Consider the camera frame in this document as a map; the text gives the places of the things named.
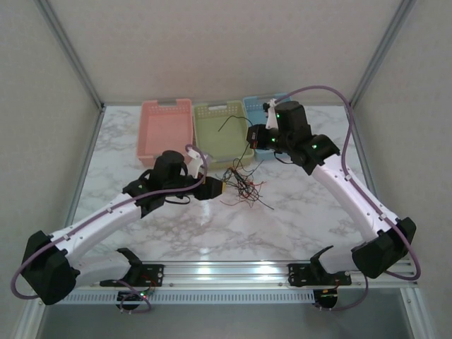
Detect aluminium frame post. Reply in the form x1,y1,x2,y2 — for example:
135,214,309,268
347,0,418,109
33,0,106,110

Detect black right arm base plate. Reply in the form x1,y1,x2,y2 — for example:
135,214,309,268
287,263,353,287

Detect blue plastic basket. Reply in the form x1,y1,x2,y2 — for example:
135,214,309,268
242,93,290,162

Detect black left controller board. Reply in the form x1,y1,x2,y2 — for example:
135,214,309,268
118,290,153,314

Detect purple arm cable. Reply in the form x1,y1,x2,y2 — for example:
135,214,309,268
12,146,209,315
277,85,422,314

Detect thin green cable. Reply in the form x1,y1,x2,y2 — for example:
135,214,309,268
229,176,264,209
225,169,255,198
224,165,248,191

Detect black controller board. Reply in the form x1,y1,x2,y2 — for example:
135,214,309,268
118,290,153,314
312,287,340,309

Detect pink plastic basket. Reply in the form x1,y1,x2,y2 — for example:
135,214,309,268
136,97,194,167

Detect thin black cable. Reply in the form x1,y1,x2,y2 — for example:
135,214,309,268
217,114,252,177
231,157,266,198
225,158,275,212

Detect perforated grey cable duct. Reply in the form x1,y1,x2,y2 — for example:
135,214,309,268
61,291,316,304

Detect aluminium mounting rail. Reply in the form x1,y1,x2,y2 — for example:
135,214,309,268
61,260,416,287

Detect green plastic basket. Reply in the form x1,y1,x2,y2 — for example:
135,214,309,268
192,100,255,170

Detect black right controller board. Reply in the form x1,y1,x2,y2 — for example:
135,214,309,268
312,287,340,309

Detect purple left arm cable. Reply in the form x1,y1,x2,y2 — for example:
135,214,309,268
12,146,209,315

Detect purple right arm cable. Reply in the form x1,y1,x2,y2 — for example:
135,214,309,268
277,85,422,314

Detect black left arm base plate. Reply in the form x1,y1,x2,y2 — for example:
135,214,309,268
100,263,165,287

